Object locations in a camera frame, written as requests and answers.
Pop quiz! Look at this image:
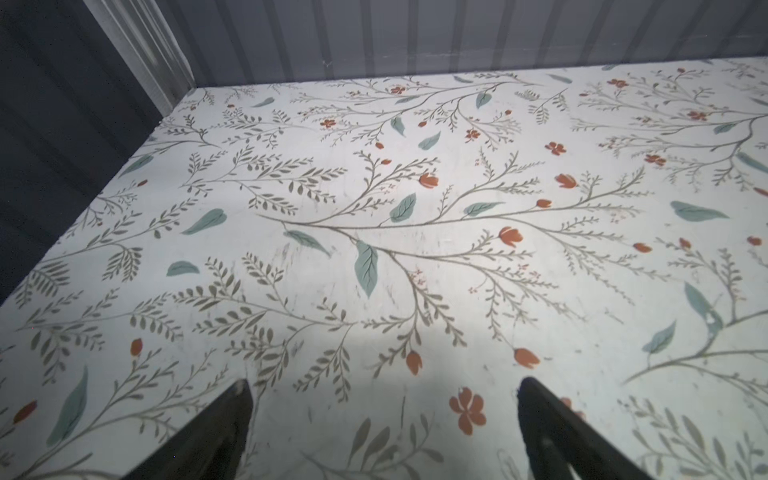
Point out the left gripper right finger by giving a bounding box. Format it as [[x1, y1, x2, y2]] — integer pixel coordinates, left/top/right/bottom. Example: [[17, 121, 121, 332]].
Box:
[[517, 377, 650, 480]]

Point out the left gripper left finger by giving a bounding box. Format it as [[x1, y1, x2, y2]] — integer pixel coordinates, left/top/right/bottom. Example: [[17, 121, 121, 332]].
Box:
[[125, 379, 254, 479]]

